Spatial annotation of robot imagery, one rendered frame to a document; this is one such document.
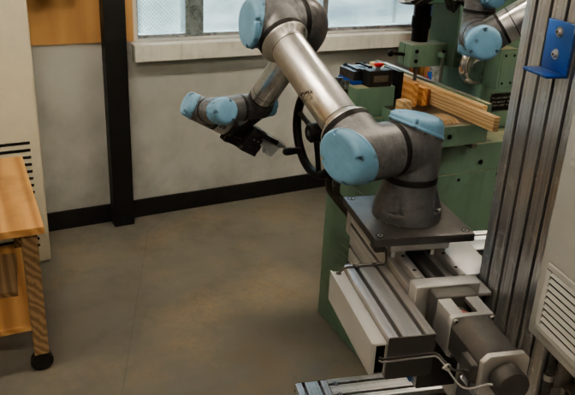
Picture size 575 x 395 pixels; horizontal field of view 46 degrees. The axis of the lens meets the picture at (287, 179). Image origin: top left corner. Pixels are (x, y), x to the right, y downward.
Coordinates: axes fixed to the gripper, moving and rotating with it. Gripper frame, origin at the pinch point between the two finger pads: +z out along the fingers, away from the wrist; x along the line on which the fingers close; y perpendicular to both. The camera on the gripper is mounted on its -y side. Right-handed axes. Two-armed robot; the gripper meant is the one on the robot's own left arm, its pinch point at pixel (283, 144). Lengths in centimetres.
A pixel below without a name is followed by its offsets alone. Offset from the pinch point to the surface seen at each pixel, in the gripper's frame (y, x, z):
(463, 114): -34, 36, 25
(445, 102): -35, 27, 25
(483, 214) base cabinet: -12, 32, 59
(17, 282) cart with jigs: 89, -40, -42
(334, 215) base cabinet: 14.7, -4.9, 35.4
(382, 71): -33.6, 18.0, 6.3
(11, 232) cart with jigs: 60, -10, -59
